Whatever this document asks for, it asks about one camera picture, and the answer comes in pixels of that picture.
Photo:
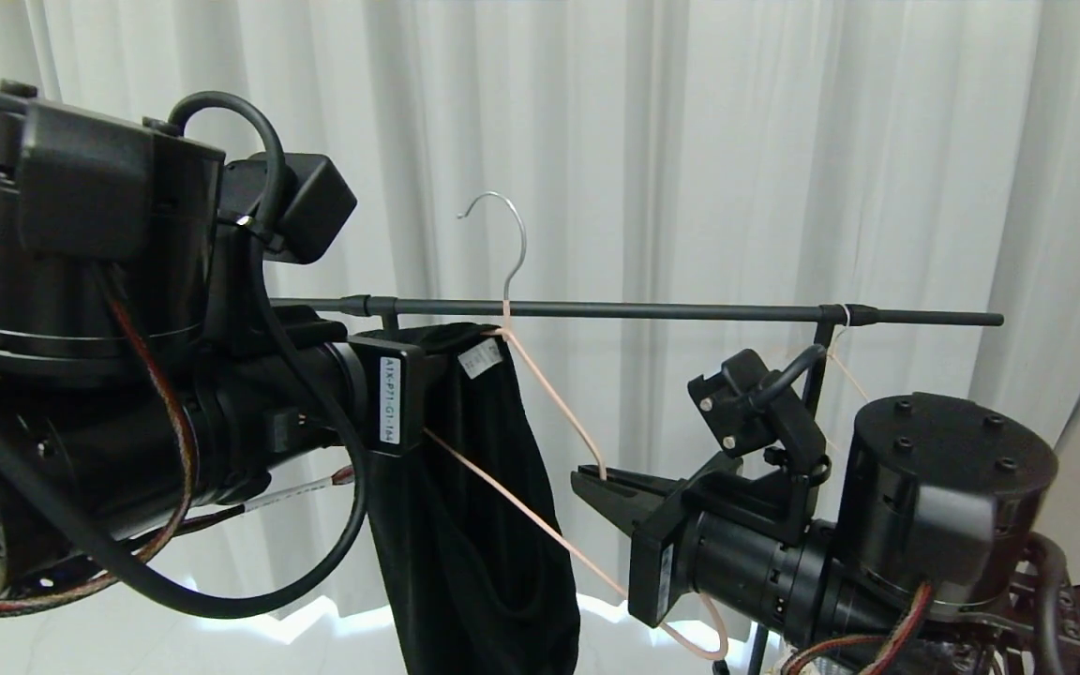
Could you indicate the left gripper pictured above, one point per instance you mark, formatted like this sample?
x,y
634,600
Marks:
x,y
287,412

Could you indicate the pink clothes hanger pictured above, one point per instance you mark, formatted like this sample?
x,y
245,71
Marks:
x,y
554,400
849,377

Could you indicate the black short-sleeved shirt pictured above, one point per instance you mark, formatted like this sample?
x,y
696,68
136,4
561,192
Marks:
x,y
465,525

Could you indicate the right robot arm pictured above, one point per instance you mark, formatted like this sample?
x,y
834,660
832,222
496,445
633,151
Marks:
x,y
952,487

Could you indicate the white curtain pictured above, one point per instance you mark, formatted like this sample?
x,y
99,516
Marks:
x,y
737,141

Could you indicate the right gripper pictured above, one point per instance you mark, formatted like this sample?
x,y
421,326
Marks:
x,y
746,581

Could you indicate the black clothes rack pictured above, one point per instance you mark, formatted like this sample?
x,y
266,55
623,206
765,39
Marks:
x,y
643,310

